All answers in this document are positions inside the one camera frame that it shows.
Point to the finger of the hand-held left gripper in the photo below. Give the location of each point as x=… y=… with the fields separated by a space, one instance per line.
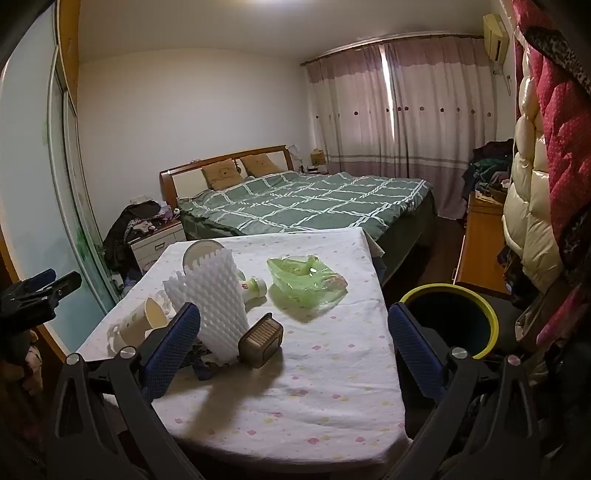
x=51 y=295
x=39 y=279

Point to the wooden bed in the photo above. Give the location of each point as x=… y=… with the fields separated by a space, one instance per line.
x=184 y=182

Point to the white wall switch plate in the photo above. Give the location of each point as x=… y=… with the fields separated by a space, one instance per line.
x=139 y=199

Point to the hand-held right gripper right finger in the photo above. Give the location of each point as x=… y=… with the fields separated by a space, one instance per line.
x=418 y=350

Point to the green plastic bag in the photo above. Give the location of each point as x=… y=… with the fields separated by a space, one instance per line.
x=295 y=281

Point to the mixed clothes heap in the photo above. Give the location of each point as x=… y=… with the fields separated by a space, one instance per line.
x=489 y=170

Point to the low wooden cabinet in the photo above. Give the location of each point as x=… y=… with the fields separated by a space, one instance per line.
x=480 y=249

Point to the cream air conditioner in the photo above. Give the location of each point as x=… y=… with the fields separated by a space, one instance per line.
x=494 y=32

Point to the red dotted puffer jacket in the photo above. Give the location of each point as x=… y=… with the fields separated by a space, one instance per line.
x=568 y=161

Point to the glass sliding wardrobe door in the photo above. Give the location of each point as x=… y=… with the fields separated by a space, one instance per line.
x=37 y=207

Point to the white foam packaging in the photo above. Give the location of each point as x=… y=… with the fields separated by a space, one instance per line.
x=217 y=300

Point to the brown bear pillow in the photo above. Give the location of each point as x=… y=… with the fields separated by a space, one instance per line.
x=221 y=174
x=261 y=165

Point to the white spotted tablecloth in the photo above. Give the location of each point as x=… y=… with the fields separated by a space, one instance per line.
x=323 y=369

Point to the dark clothes pile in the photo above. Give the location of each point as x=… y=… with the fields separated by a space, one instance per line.
x=124 y=230

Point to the brown plastic box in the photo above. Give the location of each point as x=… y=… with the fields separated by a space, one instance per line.
x=261 y=341

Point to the white nightstand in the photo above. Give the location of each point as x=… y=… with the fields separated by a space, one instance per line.
x=152 y=249

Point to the green checked duvet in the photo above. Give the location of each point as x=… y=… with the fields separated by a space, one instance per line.
x=300 y=203

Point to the small tan box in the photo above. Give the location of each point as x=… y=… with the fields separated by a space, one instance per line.
x=317 y=158

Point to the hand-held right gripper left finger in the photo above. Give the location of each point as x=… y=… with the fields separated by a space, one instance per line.
x=173 y=346

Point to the pale pink curtain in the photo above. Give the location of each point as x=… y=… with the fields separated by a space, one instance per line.
x=351 y=115
x=438 y=129

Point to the paper cup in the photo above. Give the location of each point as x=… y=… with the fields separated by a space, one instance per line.
x=134 y=323

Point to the yellow rimmed dark bin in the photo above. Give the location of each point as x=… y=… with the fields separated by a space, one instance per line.
x=448 y=323

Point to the white plastic bottle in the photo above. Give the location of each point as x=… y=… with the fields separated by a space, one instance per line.
x=254 y=288

